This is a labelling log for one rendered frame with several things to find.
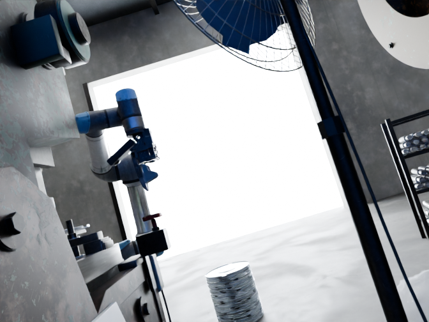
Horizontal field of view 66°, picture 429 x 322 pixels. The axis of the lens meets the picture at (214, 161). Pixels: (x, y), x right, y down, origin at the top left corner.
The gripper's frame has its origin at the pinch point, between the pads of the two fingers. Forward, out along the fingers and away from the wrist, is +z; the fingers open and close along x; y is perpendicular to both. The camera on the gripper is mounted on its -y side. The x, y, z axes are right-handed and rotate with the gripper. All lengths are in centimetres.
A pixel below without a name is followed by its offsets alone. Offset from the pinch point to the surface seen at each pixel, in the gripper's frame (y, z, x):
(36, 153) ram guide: -23.0, -16.8, -20.3
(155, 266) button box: -5.4, 27.2, 7.1
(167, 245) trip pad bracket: 3.0, 20.4, -2.9
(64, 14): -2, -49, -30
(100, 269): -10.5, 19.5, -25.9
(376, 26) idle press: 99, -35, 10
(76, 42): -1.8, -42.4, -25.9
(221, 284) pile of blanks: 8, 60, 91
